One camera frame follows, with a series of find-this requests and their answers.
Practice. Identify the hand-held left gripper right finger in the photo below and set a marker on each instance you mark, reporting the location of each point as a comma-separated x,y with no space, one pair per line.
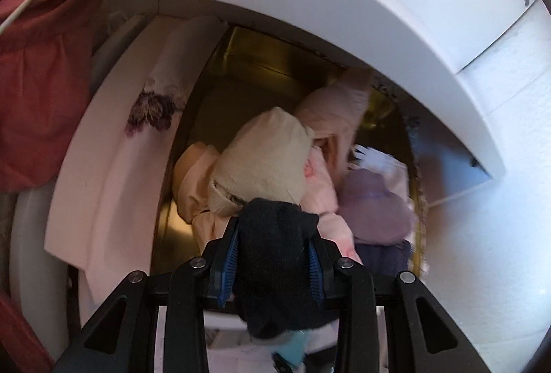
315,274

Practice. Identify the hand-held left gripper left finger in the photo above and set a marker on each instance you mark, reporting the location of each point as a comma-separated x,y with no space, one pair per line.
226,265

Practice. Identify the black sock bundle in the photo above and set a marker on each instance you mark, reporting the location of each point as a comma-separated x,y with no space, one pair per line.
275,261

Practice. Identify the navy lace underwear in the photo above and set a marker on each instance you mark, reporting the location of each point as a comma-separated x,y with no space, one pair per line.
381,259

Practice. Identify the pink strawberry print cloth bundle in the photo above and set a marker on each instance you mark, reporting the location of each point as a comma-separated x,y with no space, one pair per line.
327,205

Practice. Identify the cream tights bundle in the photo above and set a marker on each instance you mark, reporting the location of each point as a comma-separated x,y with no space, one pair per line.
193,188

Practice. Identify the lilac sock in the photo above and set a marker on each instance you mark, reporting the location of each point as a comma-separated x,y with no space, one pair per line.
374,205

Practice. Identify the beige knit sock bundle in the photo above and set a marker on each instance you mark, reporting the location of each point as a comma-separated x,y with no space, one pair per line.
262,158

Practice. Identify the nude pink tights bundle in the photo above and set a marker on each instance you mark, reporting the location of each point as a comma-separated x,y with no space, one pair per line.
331,110

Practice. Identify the pale lilac drawer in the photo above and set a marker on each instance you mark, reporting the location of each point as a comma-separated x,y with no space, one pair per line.
34,252

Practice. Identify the dark brown gold-lined box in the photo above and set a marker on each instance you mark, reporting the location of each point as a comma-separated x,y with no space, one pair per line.
258,67

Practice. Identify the mint green cloth roll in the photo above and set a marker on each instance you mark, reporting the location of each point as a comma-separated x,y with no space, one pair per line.
292,349

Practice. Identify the red garment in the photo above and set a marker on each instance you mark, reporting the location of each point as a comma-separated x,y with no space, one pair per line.
38,97

